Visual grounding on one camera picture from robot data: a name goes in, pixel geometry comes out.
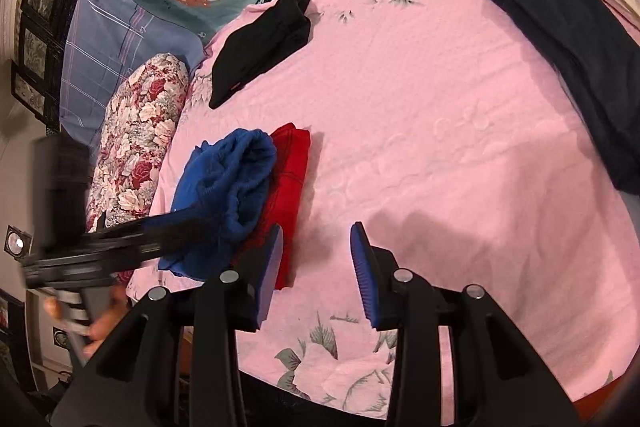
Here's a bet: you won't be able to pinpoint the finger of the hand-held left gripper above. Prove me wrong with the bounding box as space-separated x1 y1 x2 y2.
92 207 227 259

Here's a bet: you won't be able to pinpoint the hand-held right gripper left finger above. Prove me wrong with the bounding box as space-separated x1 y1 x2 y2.
50 224 284 427

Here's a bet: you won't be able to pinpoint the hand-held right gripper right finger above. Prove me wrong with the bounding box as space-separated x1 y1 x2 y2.
350 222 581 427

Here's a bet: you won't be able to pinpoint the blue pants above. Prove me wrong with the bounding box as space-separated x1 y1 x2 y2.
157 128 279 281

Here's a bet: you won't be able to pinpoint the red pants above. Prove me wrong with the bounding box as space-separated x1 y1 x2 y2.
230 123 311 292

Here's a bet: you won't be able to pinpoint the black pants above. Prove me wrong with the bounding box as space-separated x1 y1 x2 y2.
208 0 314 110

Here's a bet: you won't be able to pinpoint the navy pants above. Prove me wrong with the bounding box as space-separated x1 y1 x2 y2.
416 0 640 196

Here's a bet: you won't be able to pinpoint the person's left hand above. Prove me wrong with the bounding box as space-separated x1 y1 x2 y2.
42 284 133 359

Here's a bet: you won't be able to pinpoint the small square framed ornament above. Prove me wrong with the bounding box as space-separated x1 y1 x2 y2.
4 224 34 261

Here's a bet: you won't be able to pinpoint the red floral folded quilt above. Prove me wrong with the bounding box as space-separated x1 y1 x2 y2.
85 53 191 288

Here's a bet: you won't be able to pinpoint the pink floral bed sheet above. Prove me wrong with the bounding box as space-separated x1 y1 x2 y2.
125 0 640 406

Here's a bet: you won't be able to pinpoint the blue plaid pillow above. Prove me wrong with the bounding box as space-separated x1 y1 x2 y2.
59 0 211 148

